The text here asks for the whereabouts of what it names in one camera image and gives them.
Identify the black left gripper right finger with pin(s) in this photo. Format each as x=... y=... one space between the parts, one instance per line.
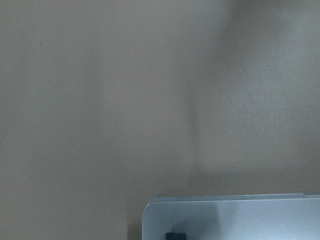
x=181 y=236

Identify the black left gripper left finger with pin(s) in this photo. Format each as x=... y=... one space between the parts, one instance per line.
x=170 y=236

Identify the grey laptop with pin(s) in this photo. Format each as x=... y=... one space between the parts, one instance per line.
x=234 y=217

